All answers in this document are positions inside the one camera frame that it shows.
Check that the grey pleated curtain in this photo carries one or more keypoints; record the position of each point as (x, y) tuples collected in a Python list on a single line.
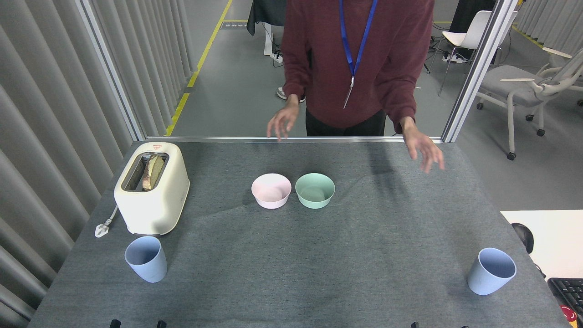
[(555, 23), (45, 114)]

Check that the person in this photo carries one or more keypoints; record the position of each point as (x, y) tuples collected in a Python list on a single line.
[(364, 68)]

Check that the white desk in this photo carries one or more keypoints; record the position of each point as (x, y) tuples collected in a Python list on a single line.
[(558, 237)]

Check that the silver aluminium rail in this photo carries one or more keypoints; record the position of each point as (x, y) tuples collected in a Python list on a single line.
[(227, 139)]

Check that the black keyboard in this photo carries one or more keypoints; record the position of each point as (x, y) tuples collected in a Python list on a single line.
[(569, 291)]

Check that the toasted bread slice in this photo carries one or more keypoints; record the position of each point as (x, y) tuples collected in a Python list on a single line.
[(154, 171)]

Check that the cream white toaster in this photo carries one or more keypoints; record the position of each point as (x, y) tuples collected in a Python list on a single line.
[(155, 205)]

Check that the small red object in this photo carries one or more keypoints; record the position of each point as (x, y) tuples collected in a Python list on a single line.
[(568, 314)]

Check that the grey office chair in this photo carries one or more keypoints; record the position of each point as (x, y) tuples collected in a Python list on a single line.
[(514, 82)]

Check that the person's right hand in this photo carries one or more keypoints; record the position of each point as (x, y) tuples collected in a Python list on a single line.
[(283, 119)]

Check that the white power strip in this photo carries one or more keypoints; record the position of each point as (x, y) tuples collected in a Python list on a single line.
[(277, 57), (455, 58)]

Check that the person's left hand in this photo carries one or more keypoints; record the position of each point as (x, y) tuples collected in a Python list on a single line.
[(421, 145)]

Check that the green bowl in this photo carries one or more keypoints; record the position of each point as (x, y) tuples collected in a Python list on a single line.
[(314, 201)]

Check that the pink bowl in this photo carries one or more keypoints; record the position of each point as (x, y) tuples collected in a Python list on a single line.
[(271, 200)]

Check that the black computer mouse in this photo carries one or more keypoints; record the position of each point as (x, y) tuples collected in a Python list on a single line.
[(524, 237)]

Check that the white plastic chair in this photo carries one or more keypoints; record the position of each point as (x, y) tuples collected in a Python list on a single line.
[(469, 34)]

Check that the silver aluminium post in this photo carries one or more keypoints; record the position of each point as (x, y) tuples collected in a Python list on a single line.
[(478, 68), (111, 73)]

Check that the blue cup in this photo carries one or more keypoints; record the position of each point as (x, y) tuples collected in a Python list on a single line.
[(487, 278), (148, 264)]

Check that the table with dark cloth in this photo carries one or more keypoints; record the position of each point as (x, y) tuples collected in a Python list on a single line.
[(266, 11)]

